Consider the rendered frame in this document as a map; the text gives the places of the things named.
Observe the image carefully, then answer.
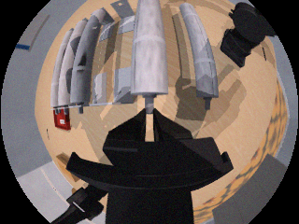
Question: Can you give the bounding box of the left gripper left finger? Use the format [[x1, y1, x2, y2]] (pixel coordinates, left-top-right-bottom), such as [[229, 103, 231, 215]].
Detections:
[[106, 108, 147, 141]]

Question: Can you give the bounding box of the brown cardboard box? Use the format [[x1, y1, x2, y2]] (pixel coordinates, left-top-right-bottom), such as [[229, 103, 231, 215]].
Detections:
[[55, 153, 79, 183]]

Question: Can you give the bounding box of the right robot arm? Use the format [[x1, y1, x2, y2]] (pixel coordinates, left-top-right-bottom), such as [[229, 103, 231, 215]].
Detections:
[[220, 2, 277, 67]]

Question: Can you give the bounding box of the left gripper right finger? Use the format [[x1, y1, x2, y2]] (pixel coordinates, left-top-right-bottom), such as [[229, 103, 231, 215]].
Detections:
[[153, 108, 193, 141]]

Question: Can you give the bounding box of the red rectangular tray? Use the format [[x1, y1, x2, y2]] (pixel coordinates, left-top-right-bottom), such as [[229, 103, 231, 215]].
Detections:
[[53, 109, 71, 130]]

